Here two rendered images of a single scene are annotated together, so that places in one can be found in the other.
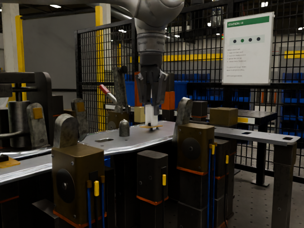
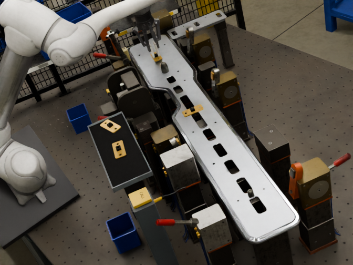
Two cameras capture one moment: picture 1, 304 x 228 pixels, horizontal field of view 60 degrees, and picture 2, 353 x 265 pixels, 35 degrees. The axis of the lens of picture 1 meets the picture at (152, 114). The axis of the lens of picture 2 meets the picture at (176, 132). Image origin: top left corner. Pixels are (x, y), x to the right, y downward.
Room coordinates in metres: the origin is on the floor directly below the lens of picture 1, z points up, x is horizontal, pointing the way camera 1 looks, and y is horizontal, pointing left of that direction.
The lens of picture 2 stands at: (-0.57, 1.70, 2.36)
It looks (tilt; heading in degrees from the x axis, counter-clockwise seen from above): 39 degrees down; 311
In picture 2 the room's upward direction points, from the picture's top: 18 degrees counter-clockwise
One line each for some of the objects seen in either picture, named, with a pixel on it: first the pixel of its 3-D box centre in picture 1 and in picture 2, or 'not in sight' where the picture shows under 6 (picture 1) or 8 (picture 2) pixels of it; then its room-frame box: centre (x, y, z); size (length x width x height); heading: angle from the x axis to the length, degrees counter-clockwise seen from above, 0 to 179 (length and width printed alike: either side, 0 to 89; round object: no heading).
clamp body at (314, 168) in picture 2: not in sight; (317, 206); (-0.06, 0.54, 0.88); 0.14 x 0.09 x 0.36; 50
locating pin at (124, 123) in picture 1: (124, 130); (164, 68); (0.78, 0.08, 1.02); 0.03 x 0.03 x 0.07
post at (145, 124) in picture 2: not in sight; (157, 164); (0.59, 0.53, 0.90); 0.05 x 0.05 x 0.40; 50
